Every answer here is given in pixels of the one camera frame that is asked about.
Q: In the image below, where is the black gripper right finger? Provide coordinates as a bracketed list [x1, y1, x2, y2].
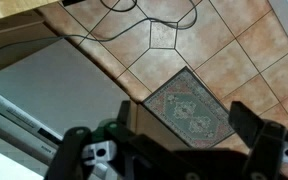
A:
[228, 101, 288, 180]

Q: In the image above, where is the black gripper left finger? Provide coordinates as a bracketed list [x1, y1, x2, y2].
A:
[44, 99, 142, 180]

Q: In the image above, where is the white dishwasher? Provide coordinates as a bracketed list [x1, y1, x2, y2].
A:
[0, 38, 133, 169]

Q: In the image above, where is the white kitchen countertop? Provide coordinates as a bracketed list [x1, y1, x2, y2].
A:
[0, 131, 50, 180]

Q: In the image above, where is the patterned floor rug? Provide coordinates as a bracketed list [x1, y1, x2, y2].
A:
[142, 65, 236, 150]

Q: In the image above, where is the light wood end panel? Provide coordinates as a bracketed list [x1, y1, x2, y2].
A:
[0, 10, 66, 80]

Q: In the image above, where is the long gray floor cable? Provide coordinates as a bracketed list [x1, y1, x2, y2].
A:
[0, 0, 199, 56]

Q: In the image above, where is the looped black floor cable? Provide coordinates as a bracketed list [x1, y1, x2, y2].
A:
[99, 0, 139, 13]

